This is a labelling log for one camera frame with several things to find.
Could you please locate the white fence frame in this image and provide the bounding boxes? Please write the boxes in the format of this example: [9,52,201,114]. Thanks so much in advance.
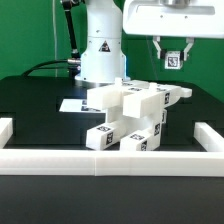
[0,118,224,177]

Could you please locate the white tagged flat board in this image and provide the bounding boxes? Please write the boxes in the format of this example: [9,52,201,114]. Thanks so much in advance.
[59,99,101,113]

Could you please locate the white chair seat part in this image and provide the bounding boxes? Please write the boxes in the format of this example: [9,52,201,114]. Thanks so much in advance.
[105,106,167,141]

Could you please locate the black cable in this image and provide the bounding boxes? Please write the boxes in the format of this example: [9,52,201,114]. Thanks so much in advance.
[21,59,81,78]

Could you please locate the white short tagged block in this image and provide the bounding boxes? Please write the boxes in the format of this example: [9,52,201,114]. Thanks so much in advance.
[86,121,126,151]

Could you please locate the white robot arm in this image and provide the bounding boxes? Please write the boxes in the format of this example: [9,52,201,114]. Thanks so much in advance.
[75,0,224,87]

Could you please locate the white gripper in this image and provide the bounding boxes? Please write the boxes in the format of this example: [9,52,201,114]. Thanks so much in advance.
[123,0,224,61]

